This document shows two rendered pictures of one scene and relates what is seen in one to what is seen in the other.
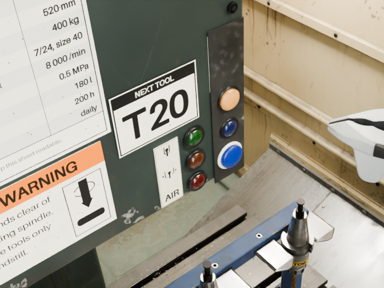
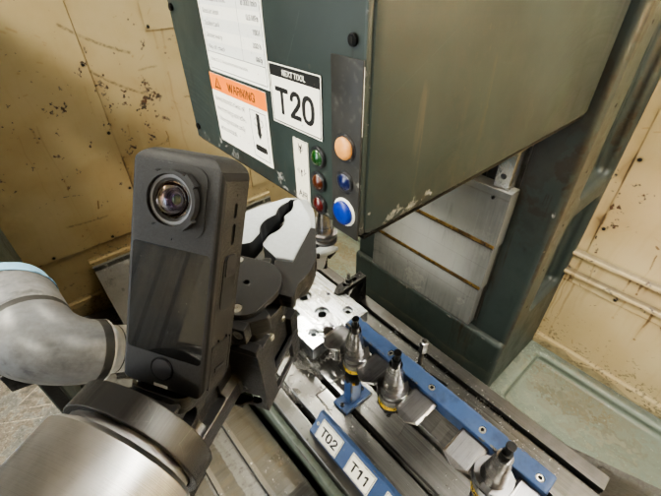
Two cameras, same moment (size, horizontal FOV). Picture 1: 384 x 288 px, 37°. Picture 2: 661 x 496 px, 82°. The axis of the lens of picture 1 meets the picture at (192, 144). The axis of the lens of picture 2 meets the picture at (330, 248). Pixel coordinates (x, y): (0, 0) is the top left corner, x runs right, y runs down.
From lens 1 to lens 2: 0.64 m
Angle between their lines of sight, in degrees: 63
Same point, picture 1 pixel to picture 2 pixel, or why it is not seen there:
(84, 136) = (257, 80)
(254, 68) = not seen: outside the picture
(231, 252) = (451, 402)
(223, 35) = (342, 67)
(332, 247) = not seen: outside the picture
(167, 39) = (302, 35)
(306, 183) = not seen: outside the picture
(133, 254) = (535, 408)
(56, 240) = (248, 145)
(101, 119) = (265, 75)
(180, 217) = (605, 451)
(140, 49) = (285, 31)
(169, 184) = (301, 182)
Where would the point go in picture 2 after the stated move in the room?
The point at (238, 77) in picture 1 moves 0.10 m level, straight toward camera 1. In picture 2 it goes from (354, 132) to (256, 134)
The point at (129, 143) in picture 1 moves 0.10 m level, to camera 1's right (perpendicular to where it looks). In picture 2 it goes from (278, 112) to (278, 144)
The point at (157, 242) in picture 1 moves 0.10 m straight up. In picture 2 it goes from (561, 429) to (571, 414)
